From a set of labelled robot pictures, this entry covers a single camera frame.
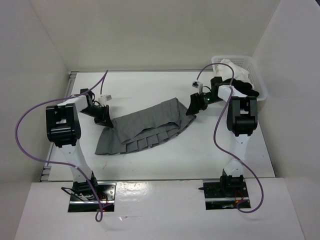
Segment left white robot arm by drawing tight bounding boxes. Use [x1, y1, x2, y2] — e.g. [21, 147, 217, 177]
[45, 88, 114, 200]

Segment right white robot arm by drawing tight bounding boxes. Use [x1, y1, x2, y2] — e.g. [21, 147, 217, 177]
[186, 76, 259, 198]

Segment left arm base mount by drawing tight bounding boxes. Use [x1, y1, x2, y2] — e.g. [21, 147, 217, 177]
[61, 181, 117, 213]

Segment white folded cloth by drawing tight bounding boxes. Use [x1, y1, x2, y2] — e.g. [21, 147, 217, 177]
[215, 58, 250, 84]

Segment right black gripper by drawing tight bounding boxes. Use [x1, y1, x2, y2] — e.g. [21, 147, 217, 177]
[186, 91, 223, 116]

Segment white plastic basket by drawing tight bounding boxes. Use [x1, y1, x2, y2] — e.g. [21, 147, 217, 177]
[211, 55, 269, 101]

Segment grey pleated skirt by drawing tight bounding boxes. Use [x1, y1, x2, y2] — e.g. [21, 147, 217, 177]
[95, 98, 196, 155]

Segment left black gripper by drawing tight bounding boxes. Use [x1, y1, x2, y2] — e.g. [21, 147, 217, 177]
[80, 104, 113, 128]

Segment aluminium table edge rail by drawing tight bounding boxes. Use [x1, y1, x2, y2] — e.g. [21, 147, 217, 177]
[39, 70, 77, 182]

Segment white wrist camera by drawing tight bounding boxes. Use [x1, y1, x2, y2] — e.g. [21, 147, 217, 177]
[98, 94, 112, 106]
[192, 80, 203, 95]

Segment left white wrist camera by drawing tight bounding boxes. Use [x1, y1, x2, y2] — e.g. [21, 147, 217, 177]
[98, 94, 112, 106]

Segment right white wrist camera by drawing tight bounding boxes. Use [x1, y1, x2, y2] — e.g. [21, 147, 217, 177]
[192, 80, 203, 95]

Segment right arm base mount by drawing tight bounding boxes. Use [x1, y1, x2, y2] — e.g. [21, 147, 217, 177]
[198, 180, 251, 211]

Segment black skirt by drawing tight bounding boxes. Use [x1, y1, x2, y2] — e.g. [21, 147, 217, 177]
[231, 79, 260, 98]

